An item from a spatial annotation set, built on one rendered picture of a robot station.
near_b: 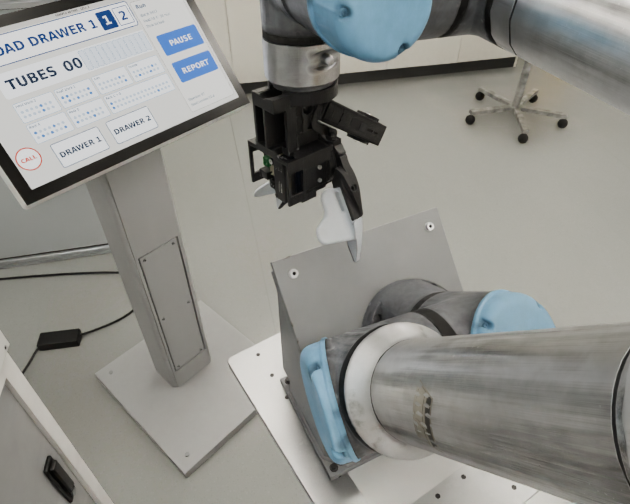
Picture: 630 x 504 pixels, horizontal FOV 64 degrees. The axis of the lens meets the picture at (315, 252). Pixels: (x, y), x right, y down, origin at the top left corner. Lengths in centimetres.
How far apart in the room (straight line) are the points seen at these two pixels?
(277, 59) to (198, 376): 140
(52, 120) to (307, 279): 59
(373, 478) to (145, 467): 102
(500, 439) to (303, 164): 34
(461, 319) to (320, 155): 22
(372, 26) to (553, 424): 26
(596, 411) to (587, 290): 208
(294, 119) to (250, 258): 169
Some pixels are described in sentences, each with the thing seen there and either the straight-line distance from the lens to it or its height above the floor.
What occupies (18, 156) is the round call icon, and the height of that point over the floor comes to 102.
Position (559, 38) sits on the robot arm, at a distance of 38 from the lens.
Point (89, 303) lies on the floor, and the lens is 217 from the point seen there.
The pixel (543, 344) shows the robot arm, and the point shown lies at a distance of 27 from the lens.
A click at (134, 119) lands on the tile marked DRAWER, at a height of 101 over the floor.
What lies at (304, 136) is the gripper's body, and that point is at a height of 123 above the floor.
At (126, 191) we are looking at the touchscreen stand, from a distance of 123.
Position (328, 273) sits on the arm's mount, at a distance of 67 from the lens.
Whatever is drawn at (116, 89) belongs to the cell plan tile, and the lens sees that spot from 110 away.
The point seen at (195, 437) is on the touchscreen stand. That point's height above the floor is 3.
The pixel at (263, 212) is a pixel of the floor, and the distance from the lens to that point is 241.
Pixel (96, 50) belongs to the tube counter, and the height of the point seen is 112.
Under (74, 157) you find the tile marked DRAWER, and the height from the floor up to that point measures 99.
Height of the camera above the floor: 150
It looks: 43 degrees down
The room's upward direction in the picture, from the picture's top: straight up
